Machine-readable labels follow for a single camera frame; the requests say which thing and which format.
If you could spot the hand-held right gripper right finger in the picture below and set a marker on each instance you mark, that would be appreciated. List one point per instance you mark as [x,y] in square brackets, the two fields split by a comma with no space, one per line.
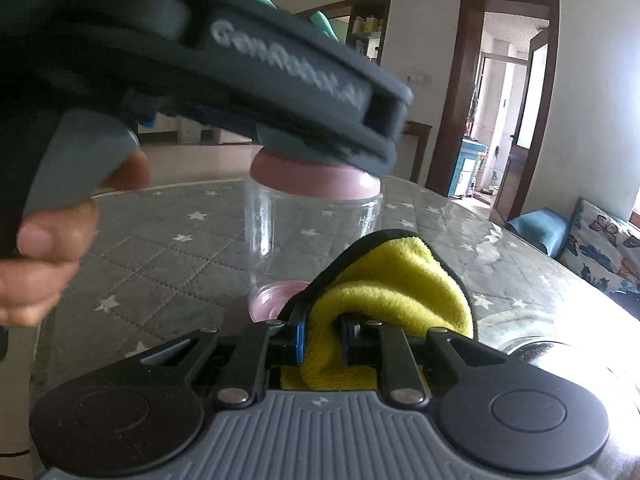
[350,340]

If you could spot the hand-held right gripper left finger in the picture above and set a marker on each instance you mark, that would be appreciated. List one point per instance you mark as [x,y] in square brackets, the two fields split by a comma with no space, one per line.
[300,342]

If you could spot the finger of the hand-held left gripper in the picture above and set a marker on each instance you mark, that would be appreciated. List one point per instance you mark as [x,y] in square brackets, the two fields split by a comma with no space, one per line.
[325,140]

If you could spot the clear bottle with pink lid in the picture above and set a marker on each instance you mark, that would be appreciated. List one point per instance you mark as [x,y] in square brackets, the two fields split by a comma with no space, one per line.
[310,210]

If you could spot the yellow cleaning cloth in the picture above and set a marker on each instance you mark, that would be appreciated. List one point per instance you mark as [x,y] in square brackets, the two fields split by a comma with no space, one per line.
[390,280]

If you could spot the person's left hand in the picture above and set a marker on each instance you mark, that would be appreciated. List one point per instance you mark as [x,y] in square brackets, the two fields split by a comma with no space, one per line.
[40,280]

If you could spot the dark wooden side table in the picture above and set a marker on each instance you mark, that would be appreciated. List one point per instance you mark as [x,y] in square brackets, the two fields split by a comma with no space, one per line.
[417,145]

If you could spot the wooden partition shelf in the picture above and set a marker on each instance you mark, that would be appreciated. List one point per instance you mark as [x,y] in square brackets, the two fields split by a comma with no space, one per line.
[370,30]

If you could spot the blue cabinet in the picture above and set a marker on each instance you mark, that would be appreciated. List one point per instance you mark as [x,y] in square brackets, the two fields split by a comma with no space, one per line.
[467,170]

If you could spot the grey quilted star table cover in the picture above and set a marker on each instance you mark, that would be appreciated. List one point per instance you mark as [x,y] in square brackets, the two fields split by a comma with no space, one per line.
[175,260]

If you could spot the black round induction cooktop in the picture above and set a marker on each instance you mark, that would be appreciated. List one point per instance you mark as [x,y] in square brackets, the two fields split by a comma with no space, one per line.
[560,355]

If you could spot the blue sofa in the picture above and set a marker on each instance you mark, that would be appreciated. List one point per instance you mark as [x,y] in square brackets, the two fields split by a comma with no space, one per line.
[537,230]

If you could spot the butterfly print cushion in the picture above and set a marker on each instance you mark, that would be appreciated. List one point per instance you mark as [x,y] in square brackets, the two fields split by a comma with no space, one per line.
[600,245]

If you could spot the white wall socket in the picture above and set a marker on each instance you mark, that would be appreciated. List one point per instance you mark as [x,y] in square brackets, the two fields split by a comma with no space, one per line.
[419,78]

